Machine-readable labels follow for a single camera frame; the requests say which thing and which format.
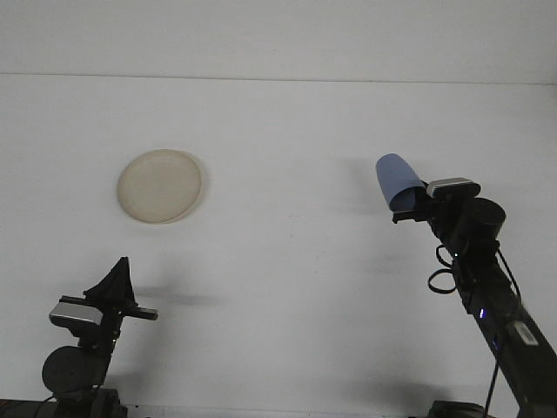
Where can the pale blue cup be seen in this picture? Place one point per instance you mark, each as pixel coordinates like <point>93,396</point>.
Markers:
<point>393,174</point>

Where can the pale round plate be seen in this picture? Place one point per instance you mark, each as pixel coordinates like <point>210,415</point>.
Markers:
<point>161,187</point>

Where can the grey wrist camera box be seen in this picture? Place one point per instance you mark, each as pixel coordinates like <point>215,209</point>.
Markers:
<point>452,186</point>
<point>74,314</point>

